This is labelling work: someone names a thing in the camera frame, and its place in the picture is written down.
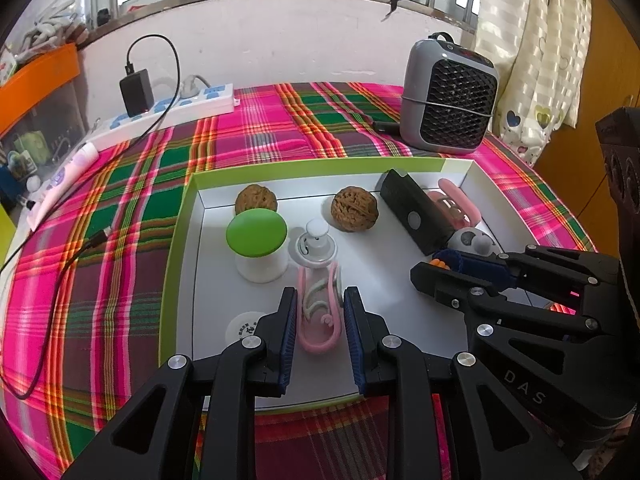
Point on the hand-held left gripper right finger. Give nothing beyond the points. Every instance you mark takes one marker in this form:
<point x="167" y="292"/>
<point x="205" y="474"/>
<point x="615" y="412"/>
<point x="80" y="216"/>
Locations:
<point x="356" y="345"/>

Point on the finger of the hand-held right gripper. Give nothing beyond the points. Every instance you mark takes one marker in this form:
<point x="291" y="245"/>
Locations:
<point x="435" y="277"/>
<point x="480" y="267"/>

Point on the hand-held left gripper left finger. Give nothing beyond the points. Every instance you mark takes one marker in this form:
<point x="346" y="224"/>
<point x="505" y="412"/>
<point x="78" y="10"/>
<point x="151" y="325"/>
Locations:
<point x="287" y="340"/>

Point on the white grey round gadget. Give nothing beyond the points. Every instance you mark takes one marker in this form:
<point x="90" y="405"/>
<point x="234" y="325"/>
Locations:
<point x="470" y="240"/>

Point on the pink white clip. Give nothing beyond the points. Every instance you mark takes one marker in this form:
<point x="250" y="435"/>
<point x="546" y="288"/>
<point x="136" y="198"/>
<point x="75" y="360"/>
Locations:
<point x="320" y="340"/>

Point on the white round cap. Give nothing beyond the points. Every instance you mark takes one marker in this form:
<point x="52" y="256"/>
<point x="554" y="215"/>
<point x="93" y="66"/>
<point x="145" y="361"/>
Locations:
<point x="245" y="327"/>

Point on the green white cardboard box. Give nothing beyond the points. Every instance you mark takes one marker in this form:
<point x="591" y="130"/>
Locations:
<point x="370" y="260"/>

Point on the black rectangular device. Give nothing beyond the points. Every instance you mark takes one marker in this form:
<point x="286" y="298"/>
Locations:
<point x="415" y="212"/>

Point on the pink oblong device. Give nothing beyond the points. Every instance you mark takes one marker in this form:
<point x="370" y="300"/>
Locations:
<point x="460" y="200"/>

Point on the white knob gadget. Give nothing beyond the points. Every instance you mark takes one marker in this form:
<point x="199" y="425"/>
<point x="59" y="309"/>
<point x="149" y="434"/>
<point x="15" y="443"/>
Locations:
<point x="315" y="247"/>

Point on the large brown walnut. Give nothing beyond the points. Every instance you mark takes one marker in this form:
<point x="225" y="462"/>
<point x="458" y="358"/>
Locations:
<point x="356" y="209"/>

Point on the green topped white stand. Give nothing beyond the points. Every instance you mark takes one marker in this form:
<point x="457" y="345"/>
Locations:
<point x="256" y="232"/>

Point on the small brown walnut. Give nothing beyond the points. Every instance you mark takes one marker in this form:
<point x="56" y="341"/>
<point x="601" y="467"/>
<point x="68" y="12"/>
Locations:
<point x="256" y="199"/>

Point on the grey fan heater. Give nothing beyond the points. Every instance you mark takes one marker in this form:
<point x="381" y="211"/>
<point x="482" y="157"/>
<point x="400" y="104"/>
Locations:
<point x="450" y="100"/>

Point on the heart print curtain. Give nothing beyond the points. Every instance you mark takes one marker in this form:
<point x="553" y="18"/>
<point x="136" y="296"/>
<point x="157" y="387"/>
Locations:
<point x="535" y="60"/>

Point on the plaid tablecloth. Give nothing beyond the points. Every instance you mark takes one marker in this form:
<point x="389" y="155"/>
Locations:
<point x="115" y="210"/>

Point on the wooden cabinet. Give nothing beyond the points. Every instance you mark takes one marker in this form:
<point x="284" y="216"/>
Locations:
<point x="610" y="60"/>

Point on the white power strip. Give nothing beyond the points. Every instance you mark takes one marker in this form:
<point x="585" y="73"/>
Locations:
<point x="200" y="105"/>

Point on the white power plug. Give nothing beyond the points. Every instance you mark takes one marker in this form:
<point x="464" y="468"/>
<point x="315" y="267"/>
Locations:
<point x="192" y="87"/>

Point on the pink white toothbrush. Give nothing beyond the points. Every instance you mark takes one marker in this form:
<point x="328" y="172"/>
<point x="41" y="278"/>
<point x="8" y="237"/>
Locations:
<point x="62" y="180"/>

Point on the black power adapter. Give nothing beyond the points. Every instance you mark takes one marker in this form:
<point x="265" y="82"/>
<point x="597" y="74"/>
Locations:
<point x="136" y="92"/>

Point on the yellow green shoebox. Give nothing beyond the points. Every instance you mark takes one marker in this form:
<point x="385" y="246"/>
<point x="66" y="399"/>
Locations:
<point x="5" y="232"/>

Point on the orange lidded storage bin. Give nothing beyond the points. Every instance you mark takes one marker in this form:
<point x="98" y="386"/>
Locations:
<point x="40" y="80"/>

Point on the colourful paper packets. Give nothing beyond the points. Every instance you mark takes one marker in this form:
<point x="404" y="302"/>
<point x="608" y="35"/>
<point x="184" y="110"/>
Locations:
<point x="7" y="65"/>

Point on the bag of white items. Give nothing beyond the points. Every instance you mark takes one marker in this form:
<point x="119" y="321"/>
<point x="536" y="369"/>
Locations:
<point x="55" y="15"/>

